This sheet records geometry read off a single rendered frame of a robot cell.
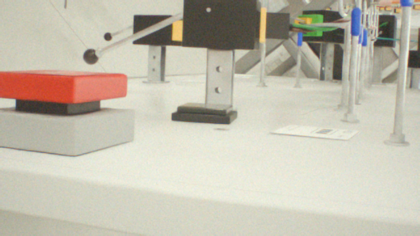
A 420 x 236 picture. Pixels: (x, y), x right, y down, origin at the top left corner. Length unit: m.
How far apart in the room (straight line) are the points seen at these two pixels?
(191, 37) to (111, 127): 0.18
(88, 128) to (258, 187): 0.09
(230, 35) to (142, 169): 0.23
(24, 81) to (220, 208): 0.12
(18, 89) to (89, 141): 0.04
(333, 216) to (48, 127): 0.13
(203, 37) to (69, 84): 0.21
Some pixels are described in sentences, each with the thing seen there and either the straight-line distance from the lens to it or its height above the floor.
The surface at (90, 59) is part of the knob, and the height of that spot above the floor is 1.04.
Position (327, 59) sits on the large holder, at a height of 1.11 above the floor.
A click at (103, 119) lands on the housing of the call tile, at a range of 0.26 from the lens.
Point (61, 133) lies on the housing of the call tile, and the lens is 0.25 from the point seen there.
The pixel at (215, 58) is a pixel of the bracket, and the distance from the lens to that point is 0.45.
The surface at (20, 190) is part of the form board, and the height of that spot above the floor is 1.10.
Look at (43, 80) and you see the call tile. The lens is 0.26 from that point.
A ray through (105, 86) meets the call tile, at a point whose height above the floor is 1.12.
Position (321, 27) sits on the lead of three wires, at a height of 1.20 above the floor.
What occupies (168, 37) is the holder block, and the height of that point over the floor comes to 1.00.
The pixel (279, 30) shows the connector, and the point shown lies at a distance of 0.44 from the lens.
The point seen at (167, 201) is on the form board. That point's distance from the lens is 0.19.
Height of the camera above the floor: 1.23
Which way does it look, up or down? 20 degrees down
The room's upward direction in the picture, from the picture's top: 52 degrees clockwise
